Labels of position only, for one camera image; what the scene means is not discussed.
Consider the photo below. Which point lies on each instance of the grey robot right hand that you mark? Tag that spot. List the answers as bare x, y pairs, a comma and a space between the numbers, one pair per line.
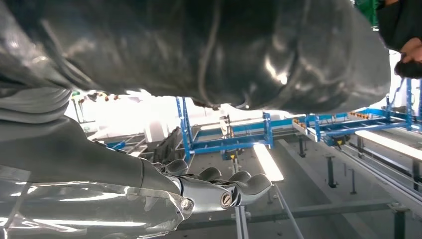
82, 161

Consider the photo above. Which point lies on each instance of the black robot leg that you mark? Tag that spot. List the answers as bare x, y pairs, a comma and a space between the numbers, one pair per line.
165, 49

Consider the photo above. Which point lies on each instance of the person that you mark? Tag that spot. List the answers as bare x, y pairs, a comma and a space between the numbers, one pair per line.
402, 19

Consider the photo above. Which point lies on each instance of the blue steel frame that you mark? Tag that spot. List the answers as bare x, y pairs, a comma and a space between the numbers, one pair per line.
362, 127
230, 145

